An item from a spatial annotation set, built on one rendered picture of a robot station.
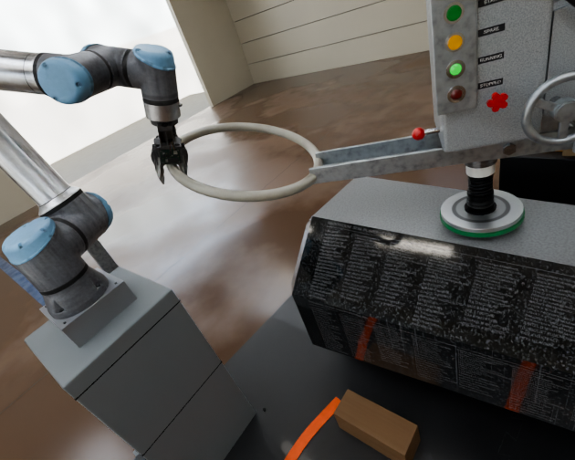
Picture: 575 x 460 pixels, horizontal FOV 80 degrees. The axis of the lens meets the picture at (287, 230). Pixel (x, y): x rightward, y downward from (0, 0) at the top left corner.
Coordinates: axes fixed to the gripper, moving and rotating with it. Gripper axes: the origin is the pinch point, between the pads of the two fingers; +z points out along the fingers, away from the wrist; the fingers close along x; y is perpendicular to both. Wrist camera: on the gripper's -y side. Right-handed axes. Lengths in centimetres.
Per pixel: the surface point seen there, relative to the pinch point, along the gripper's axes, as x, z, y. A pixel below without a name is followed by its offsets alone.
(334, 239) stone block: 54, 25, 11
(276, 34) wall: 255, 92, -780
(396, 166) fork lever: 59, -14, 28
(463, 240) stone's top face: 79, 4, 41
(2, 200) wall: -281, 292, -471
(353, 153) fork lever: 54, -11, 12
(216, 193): 10.8, -6.8, 20.9
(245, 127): 26.8, -6.4, -21.2
